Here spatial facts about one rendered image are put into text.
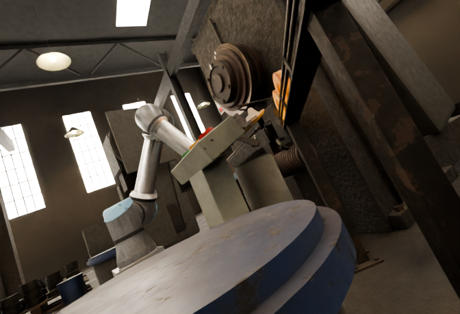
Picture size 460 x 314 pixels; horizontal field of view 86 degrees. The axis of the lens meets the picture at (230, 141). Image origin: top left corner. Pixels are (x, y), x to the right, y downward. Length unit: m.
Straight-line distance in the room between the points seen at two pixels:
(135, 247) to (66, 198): 10.47
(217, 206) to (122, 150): 3.50
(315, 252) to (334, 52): 0.35
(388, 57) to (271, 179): 1.53
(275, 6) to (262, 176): 1.10
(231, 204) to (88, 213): 10.83
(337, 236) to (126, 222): 0.93
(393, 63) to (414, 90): 0.23
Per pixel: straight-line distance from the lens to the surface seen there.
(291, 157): 1.16
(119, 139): 4.05
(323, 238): 0.20
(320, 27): 0.48
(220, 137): 0.51
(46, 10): 10.17
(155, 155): 1.15
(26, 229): 11.54
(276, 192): 0.67
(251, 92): 1.51
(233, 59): 1.58
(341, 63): 0.46
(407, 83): 2.06
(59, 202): 11.48
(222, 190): 0.56
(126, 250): 1.06
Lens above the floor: 0.47
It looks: 10 degrees up
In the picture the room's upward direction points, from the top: 24 degrees counter-clockwise
